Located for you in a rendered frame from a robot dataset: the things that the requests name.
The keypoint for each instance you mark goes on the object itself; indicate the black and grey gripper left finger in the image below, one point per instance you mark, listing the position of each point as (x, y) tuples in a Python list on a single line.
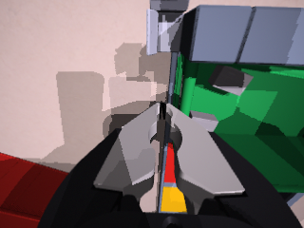
[(121, 164)]

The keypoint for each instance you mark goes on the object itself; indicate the red bin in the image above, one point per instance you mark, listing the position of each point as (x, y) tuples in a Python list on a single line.
[(25, 190)]

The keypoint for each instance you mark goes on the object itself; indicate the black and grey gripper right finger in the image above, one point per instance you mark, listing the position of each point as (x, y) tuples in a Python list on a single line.
[(209, 168)]

